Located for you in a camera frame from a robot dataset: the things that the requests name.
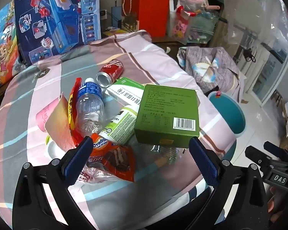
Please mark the white bottle green label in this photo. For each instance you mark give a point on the white bottle green label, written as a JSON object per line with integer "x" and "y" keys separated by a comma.
{"x": 120, "y": 127}

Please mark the red soda can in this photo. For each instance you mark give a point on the red soda can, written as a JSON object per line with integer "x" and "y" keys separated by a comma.
{"x": 110, "y": 70}

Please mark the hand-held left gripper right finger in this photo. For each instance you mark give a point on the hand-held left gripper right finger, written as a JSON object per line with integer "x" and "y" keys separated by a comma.
{"x": 204, "y": 160}

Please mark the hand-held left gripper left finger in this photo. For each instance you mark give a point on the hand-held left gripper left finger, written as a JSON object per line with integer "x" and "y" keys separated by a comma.
{"x": 79, "y": 159}

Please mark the orange snack wrapper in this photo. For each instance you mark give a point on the orange snack wrapper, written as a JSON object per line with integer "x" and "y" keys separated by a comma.
{"x": 112, "y": 158}

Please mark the olive green carton box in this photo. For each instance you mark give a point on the olive green carton box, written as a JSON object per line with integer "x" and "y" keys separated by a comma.
{"x": 165, "y": 110}

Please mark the cartoon dog toy box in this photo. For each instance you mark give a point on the cartoon dog toy box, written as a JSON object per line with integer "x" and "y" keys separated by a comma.
{"x": 4, "y": 45}

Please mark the grey patterned cloth bundle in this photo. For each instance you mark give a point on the grey patterned cloth bundle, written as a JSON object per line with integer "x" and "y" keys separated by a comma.
{"x": 206, "y": 60}

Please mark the clear bag of toys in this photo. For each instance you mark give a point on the clear bag of toys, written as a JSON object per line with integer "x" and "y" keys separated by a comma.
{"x": 194, "y": 24}

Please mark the teal plastic bin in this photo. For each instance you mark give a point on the teal plastic bin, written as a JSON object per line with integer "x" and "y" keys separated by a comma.
{"x": 230, "y": 115}

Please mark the white wall socket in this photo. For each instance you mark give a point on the white wall socket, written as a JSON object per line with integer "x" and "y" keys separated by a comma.
{"x": 103, "y": 14}

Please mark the pink striped bed sheet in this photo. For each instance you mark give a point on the pink striped bed sheet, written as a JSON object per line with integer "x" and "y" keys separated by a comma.
{"x": 153, "y": 60}

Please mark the clear plastic water bottle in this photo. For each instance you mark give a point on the clear plastic water bottle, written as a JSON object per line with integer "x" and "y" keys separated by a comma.
{"x": 90, "y": 105}

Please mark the wooden stool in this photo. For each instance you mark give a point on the wooden stool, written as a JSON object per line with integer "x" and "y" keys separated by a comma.
{"x": 277, "y": 97}

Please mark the clear plastic packet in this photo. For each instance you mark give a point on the clear plastic packet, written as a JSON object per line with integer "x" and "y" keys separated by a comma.
{"x": 165, "y": 154}

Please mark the red gift bag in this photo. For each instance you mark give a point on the red gift bag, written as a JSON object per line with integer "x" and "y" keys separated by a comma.
{"x": 148, "y": 12}

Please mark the blue toy box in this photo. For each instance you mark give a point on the blue toy box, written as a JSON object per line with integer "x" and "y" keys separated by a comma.
{"x": 60, "y": 16}

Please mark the person's right hand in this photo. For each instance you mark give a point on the person's right hand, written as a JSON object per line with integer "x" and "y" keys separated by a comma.
{"x": 274, "y": 198}

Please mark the thin white plastic bag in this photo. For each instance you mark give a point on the thin white plastic bag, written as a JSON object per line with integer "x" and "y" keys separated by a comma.
{"x": 96, "y": 175}

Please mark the green white medicine box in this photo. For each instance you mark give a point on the green white medicine box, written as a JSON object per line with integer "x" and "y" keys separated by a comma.
{"x": 124, "y": 91}

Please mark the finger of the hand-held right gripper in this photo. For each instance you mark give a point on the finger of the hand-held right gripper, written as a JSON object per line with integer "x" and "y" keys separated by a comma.
{"x": 277, "y": 148}
{"x": 255, "y": 154}

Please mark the yellow red snack wrapper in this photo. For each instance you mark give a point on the yellow red snack wrapper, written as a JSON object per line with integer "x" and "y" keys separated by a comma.
{"x": 72, "y": 100}

